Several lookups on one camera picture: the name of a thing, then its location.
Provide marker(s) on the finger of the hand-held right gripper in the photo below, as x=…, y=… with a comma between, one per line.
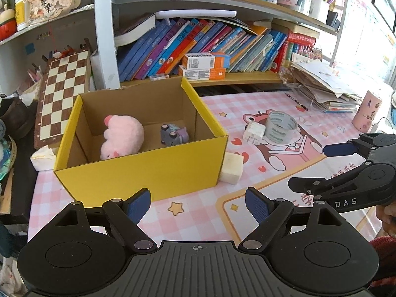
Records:
x=338, y=149
x=312, y=185

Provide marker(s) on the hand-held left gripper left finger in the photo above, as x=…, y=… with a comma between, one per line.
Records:
x=139, y=206

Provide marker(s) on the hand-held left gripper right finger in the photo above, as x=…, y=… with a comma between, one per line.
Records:
x=256, y=205

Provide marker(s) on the yellow cardboard box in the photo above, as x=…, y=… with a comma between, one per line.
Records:
x=139, y=168

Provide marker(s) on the person's right forearm red sleeve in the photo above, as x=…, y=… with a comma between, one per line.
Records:
x=385, y=253

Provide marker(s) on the person's right hand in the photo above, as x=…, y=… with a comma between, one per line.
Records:
x=387, y=218

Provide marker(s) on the pink printed desk mat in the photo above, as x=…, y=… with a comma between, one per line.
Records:
x=290, y=167

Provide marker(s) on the white foam block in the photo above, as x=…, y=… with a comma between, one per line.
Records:
x=231, y=168

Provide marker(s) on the pink cylinder cup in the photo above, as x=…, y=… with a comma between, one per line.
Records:
x=368, y=111

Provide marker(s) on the black pen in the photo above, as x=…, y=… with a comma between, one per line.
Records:
x=297, y=101

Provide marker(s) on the clear tape roll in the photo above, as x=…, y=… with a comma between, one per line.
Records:
x=273, y=131

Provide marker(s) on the pile of papers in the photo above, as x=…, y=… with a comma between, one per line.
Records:
x=321, y=83

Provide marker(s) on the pink plush toy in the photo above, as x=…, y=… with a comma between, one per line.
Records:
x=123, y=136

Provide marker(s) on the white plug adapter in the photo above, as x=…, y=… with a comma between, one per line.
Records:
x=253, y=132

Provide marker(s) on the purple toy car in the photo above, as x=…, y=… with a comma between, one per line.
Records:
x=174, y=134

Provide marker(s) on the crumpled white tissue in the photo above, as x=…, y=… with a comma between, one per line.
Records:
x=43, y=159

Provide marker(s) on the small white flat box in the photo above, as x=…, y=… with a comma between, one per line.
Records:
x=159, y=77

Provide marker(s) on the small black box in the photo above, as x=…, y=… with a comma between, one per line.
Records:
x=333, y=18

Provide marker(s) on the brown and white chessboard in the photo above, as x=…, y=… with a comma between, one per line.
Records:
x=63, y=99

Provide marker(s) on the orange and white carton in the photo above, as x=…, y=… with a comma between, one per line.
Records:
x=201, y=74
x=204, y=60

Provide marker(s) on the white pen holder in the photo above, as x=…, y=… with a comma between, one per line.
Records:
x=318, y=7

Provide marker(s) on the brown leather bag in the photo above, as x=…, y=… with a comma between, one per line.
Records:
x=15, y=117

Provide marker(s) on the row of colourful books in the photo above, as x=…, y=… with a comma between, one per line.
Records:
x=216, y=41

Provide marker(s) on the grey and wooden bookshelf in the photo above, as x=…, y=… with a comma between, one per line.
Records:
x=106, y=37

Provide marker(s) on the thick grey book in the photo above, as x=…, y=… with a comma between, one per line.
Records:
x=136, y=29

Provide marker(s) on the white and pink ornament plaque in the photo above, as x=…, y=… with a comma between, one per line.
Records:
x=46, y=3

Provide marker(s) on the yellow label jar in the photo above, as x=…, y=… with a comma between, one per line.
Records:
x=21, y=12

